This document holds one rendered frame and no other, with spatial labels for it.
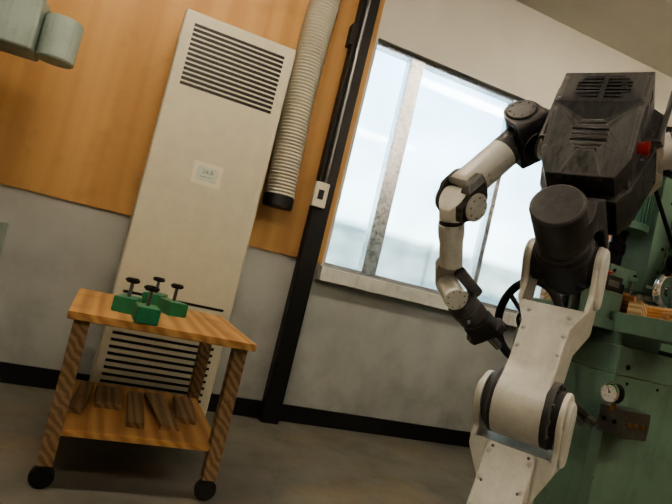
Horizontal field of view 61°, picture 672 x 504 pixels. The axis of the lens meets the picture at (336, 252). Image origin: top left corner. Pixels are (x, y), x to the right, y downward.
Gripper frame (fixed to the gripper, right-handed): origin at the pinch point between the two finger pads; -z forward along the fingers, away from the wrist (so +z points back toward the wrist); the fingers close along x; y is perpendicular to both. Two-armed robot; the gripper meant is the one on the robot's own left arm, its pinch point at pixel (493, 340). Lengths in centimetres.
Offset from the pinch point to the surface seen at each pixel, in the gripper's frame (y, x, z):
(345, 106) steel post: 152, -56, 54
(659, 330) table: 6.5, 39.5, -23.4
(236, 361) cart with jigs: -13, -69, 40
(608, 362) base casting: 6.9, 21.8, -29.8
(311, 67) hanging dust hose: 142, -53, 81
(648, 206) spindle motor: 57, 49, -17
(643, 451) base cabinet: -4, 17, -60
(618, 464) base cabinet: -11, 11, -54
